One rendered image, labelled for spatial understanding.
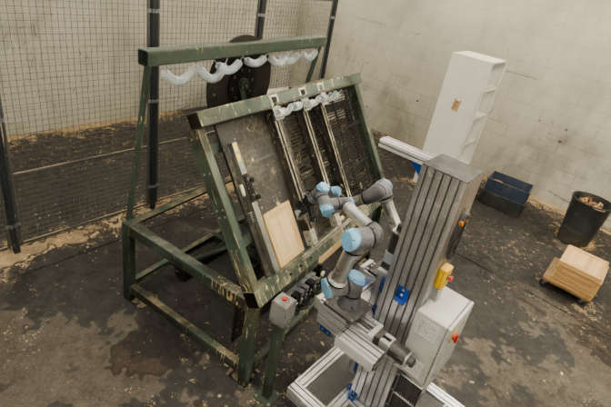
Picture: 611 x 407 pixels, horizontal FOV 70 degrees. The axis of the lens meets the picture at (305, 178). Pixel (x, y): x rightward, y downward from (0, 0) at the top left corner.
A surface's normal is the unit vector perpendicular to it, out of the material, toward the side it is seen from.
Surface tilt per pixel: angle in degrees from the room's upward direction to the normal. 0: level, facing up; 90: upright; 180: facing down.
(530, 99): 90
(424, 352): 90
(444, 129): 90
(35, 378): 0
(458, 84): 90
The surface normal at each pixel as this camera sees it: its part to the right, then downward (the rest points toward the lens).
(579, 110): -0.65, 0.25
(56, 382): 0.16, -0.88
